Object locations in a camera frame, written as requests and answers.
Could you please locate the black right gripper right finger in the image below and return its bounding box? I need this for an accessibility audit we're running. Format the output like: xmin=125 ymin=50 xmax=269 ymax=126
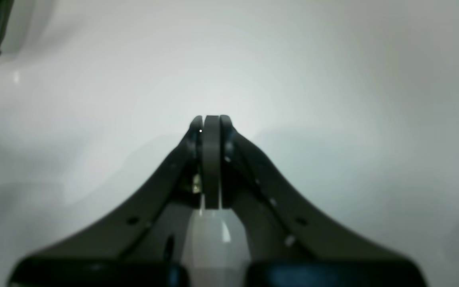
xmin=219 ymin=116 xmax=427 ymax=287

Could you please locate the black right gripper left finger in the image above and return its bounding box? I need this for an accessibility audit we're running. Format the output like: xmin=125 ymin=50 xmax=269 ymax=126
xmin=8 ymin=116 xmax=220 ymax=287

